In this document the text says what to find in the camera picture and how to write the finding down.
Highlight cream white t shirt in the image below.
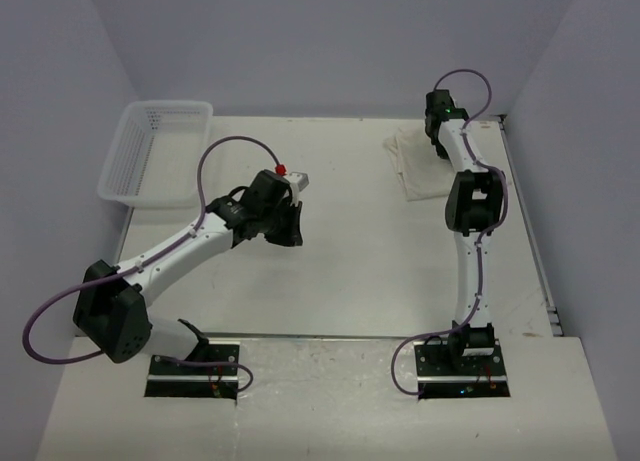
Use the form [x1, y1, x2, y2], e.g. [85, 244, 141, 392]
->
[382, 129, 455, 202]

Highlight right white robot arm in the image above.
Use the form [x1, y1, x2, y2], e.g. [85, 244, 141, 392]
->
[425, 88, 508, 374]

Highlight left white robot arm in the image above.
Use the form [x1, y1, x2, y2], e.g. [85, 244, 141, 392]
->
[73, 170, 309, 374]

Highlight white plastic basket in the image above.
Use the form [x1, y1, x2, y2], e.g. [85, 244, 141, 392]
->
[97, 100, 213, 209]

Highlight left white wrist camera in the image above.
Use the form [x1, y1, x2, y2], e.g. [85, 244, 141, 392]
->
[275, 164, 309, 205]

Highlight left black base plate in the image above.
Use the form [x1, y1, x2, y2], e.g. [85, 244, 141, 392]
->
[144, 343, 240, 401]

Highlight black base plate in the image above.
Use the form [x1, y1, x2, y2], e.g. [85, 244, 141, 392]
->
[414, 337, 511, 400]
[144, 343, 240, 401]

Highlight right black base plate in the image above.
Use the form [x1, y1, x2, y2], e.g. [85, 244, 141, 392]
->
[414, 337, 511, 400]

